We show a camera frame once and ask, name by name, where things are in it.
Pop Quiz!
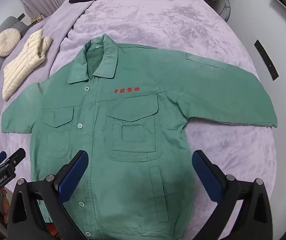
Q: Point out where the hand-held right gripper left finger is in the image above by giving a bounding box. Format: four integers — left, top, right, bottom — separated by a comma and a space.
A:
7, 150, 90, 240

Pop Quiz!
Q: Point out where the round wire fan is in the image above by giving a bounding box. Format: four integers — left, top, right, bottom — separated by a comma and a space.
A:
214, 0, 231, 22

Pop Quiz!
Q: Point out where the cream puffer vest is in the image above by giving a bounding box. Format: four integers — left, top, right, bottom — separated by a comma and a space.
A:
2, 29, 53, 101

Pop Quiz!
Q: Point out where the round cream cushion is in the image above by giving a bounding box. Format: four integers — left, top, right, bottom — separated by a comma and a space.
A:
0, 28, 21, 57

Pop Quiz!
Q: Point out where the black wall strip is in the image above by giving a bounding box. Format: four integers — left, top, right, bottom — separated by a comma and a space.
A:
254, 39, 279, 81

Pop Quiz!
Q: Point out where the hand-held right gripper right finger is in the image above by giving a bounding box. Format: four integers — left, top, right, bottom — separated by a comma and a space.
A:
191, 150, 273, 240

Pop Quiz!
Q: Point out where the purple plush blanket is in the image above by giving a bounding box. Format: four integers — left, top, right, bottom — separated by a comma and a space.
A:
0, 0, 283, 240

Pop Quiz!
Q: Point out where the green work jacket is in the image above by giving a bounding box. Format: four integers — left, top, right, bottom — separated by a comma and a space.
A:
1, 34, 278, 240

